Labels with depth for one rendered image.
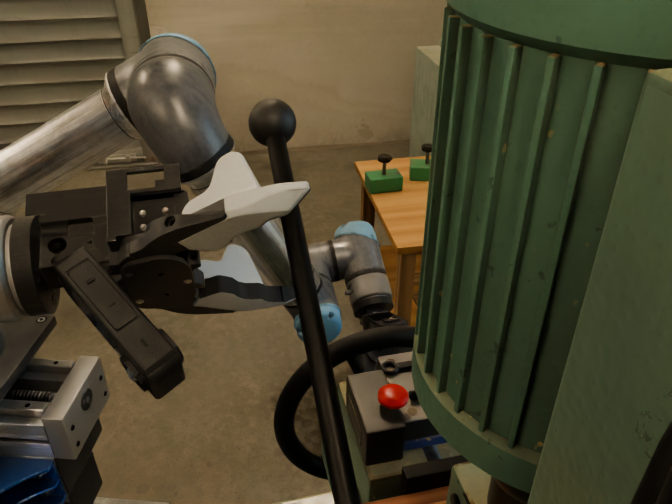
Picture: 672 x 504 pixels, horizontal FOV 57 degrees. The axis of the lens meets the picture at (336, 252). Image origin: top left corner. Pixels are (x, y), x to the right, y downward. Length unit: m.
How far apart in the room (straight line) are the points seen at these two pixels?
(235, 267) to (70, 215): 0.13
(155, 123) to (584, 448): 0.68
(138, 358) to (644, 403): 0.30
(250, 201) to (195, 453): 1.56
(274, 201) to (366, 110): 3.20
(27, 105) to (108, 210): 3.11
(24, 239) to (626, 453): 0.37
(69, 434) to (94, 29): 2.59
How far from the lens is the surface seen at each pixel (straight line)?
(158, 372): 0.42
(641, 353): 0.21
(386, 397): 0.62
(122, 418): 2.07
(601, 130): 0.24
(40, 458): 1.10
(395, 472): 0.64
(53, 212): 0.49
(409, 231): 1.81
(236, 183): 0.42
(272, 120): 0.45
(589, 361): 0.24
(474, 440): 0.34
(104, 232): 0.48
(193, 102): 0.83
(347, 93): 3.53
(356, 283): 1.07
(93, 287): 0.44
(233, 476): 1.86
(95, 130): 0.97
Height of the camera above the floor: 1.47
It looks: 33 degrees down
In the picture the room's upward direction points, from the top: straight up
